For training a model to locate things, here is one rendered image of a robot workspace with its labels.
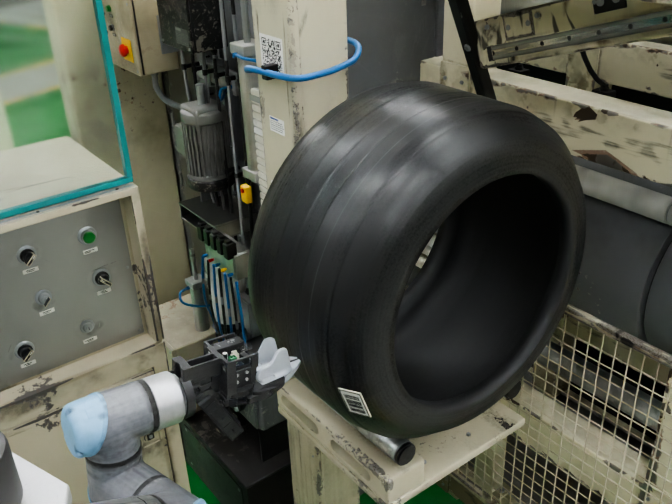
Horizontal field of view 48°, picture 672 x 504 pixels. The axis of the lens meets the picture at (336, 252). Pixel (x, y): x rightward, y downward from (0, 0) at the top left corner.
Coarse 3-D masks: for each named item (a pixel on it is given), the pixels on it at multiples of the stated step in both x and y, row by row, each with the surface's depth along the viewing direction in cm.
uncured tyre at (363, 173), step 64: (320, 128) 119; (384, 128) 113; (448, 128) 109; (512, 128) 114; (320, 192) 112; (384, 192) 105; (448, 192) 107; (512, 192) 149; (576, 192) 128; (256, 256) 120; (320, 256) 108; (384, 256) 105; (448, 256) 159; (512, 256) 153; (576, 256) 135; (256, 320) 128; (320, 320) 109; (384, 320) 109; (448, 320) 158; (512, 320) 150; (320, 384) 117; (384, 384) 114; (448, 384) 146; (512, 384) 138
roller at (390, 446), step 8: (304, 384) 151; (352, 424) 140; (360, 432) 138; (368, 432) 136; (376, 440) 134; (384, 440) 133; (392, 440) 132; (400, 440) 132; (408, 440) 133; (384, 448) 133; (392, 448) 132; (400, 448) 131; (408, 448) 131; (392, 456) 132; (400, 456) 131; (408, 456) 132; (400, 464) 132
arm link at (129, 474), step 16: (96, 464) 100; (112, 464) 99; (128, 464) 101; (144, 464) 103; (96, 480) 101; (112, 480) 100; (128, 480) 100; (144, 480) 99; (96, 496) 102; (112, 496) 100; (128, 496) 98
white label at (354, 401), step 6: (342, 390) 113; (348, 390) 113; (342, 396) 115; (348, 396) 114; (354, 396) 113; (360, 396) 112; (348, 402) 115; (354, 402) 114; (360, 402) 113; (348, 408) 117; (354, 408) 116; (360, 408) 115; (366, 408) 114; (360, 414) 116; (366, 414) 115
